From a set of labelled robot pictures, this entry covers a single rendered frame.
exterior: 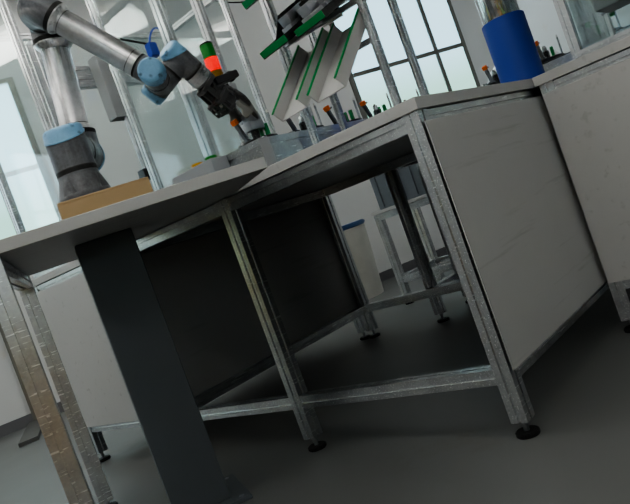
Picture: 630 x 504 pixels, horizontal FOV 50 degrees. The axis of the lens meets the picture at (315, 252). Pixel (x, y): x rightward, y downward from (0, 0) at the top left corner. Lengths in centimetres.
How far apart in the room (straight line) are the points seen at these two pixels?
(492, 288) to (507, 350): 15
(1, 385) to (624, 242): 449
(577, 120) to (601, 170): 17
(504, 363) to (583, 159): 82
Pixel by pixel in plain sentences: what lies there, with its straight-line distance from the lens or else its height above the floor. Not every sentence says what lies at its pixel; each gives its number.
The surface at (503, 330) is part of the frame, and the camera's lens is 170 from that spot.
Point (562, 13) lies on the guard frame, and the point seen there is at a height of 102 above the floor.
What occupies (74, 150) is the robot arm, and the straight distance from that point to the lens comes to 204.
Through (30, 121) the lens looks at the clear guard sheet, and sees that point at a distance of 300.
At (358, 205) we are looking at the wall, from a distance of 607.
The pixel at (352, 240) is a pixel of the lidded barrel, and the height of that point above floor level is 47.
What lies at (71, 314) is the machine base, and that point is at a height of 66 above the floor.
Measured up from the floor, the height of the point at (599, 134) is 62.
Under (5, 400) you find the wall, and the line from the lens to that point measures 561.
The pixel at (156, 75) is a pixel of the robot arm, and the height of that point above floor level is 121.
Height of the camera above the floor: 65
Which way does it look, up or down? 2 degrees down
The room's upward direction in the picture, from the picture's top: 20 degrees counter-clockwise
